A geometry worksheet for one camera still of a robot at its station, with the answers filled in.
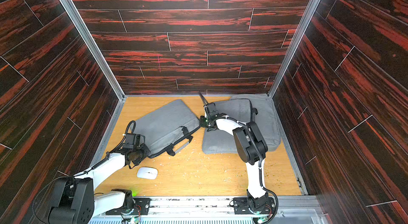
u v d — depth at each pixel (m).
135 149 0.73
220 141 0.89
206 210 0.73
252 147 0.53
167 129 0.98
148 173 0.82
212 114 0.80
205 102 0.86
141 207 0.72
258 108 1.03
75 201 0.84
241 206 0.73
